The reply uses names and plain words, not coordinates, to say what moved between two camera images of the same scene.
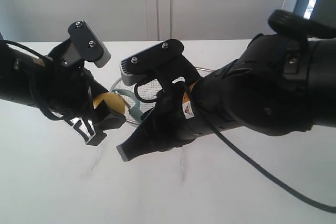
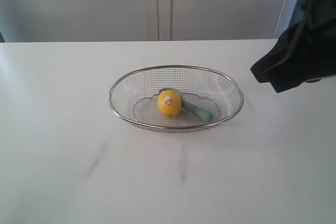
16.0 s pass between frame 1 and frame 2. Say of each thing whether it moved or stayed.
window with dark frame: stayed
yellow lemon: moved
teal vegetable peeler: moved
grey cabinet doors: stayed
